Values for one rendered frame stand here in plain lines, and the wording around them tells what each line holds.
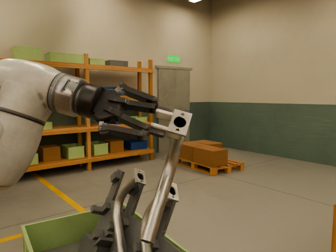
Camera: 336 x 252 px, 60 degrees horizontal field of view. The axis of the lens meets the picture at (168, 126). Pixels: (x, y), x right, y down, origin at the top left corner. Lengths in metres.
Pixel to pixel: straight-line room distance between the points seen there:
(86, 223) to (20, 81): 0.77
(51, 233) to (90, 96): 0.76
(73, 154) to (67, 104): 5.07
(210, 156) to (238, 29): 3.93
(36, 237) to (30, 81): 0.73
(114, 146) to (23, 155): 5.43
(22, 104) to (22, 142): 0.08
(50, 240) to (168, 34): 6.73
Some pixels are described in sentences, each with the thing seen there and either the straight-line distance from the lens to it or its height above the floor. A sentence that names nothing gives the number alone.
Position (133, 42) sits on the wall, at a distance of 6.97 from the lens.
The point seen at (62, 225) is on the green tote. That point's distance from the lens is 1.28.
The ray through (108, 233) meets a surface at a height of 0.96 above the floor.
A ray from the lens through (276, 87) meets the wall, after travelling 7.31.
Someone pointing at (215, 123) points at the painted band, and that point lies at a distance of 8.43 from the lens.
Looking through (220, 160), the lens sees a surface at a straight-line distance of 5.42.
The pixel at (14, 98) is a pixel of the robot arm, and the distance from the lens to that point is 0.69.
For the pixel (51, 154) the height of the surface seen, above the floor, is 0.39.
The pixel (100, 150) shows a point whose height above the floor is 0.35.
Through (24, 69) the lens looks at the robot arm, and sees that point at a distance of 0.70.
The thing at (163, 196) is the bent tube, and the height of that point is 1.21.
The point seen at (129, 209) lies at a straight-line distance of 1.04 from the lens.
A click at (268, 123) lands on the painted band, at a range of 7.41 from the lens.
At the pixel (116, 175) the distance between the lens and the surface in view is 1.16.
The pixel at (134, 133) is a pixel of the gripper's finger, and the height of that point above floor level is 1.36.
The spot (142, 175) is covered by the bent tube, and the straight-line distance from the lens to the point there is 0.98.
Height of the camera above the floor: 1.44
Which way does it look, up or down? 6 degrees down
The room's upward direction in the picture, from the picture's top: straight up
